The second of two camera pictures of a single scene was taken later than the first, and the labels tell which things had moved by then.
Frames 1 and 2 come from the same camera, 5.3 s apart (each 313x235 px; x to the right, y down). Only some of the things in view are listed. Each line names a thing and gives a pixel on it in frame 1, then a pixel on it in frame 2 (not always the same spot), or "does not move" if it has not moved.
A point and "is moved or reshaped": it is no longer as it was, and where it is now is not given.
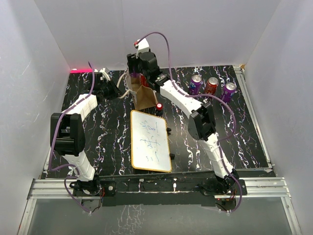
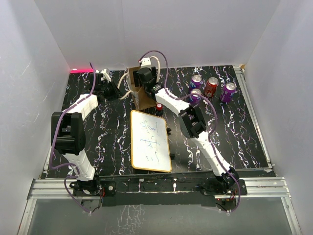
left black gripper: (116, 93) does not move
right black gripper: (133, 60) -> (137, 78)
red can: (212, 83) does not move
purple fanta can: (194, 87) does not move
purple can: (135, 75) is moved or reshaped
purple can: (229, 90) does not move
